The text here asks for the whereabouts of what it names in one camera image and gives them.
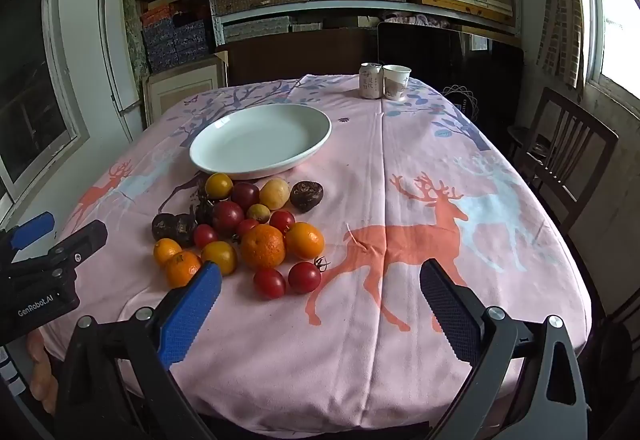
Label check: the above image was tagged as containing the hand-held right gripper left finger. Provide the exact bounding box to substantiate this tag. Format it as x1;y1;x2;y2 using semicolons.
52;261;223;440

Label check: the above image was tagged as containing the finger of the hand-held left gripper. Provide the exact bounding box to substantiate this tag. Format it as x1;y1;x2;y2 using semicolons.
0;212;56;267
7;220;109;279

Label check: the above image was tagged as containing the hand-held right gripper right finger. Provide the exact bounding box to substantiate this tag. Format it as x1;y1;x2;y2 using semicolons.
419;258;588;440

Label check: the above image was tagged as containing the small orange mandarin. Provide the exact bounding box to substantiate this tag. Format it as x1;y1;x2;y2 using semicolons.
153;238;183;267

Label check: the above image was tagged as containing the dark water chestnut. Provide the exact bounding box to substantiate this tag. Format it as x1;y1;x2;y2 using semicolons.
172;214;198;248
151;213;177;241
194;192;216;225

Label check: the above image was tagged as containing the large orange mandarin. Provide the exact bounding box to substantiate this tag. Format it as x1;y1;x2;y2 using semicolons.
240;223;287;270

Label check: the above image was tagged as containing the large dark red tomato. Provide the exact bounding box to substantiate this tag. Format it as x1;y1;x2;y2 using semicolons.
211;201;246;237

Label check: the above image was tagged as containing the dark brown mangosteen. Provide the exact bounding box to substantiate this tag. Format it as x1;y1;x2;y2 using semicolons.
290;181;325;213

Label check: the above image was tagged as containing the white ceramic bowl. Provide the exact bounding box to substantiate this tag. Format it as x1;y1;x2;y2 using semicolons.
189;104;333;181

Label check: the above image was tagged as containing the pink deer print tablecloth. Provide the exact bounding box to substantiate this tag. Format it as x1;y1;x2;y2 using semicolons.
37;74;593;436

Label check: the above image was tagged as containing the dark framed window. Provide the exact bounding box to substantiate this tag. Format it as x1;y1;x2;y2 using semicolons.
0;0;91;211

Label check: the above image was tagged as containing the white panel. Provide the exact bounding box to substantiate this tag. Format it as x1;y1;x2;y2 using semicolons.
97;0;146;113

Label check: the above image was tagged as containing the green marbled slab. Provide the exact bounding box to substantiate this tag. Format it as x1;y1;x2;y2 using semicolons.
122;0;151;75

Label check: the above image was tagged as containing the stack of blue floral boxes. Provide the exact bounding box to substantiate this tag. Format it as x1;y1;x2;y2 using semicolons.
140;4;213;73

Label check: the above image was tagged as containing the white paper cup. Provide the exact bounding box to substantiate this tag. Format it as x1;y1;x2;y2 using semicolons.
382;64;412;100

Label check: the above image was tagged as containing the dark wooden chair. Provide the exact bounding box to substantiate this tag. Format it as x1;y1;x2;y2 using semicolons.
507;87;620;235

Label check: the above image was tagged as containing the white drink can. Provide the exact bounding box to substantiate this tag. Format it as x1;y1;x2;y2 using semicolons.
359;62;385;99

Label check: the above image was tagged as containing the bamboo bead curtain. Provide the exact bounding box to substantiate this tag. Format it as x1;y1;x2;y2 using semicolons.
537;0;586;88

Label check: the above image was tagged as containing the bright window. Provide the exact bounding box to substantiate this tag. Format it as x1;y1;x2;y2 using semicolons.
570;0;640;100

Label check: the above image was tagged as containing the wooden picture frame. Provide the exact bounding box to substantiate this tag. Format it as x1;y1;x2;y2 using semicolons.
142;57;228;128

